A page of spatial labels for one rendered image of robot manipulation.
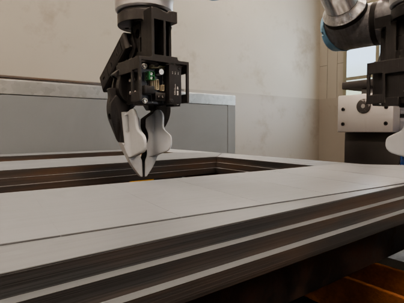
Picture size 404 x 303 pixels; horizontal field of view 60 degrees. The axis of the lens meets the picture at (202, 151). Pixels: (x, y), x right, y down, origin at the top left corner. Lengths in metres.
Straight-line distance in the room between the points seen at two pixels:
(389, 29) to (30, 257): 0.46
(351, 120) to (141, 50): 0.60
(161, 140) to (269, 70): 3.73
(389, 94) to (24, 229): 0.42
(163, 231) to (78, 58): 2.80
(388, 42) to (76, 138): 0.88
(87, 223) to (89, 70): 2.77
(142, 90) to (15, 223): 0.23
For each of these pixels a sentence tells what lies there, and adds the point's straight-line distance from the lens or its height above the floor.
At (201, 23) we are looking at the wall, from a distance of 3.63.
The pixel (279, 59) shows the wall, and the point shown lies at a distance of 4.32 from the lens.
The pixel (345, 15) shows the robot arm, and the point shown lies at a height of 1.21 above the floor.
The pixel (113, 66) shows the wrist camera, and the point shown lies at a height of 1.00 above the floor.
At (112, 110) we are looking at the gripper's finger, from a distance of 0.47.
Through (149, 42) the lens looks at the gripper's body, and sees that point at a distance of 0.44.
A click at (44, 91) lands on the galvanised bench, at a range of 1.10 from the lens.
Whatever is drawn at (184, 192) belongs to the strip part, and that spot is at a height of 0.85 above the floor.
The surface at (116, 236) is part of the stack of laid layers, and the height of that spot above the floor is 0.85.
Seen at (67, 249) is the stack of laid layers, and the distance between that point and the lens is 0.20.
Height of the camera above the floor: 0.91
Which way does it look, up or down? 4 degrees down
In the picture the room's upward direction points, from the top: straight up
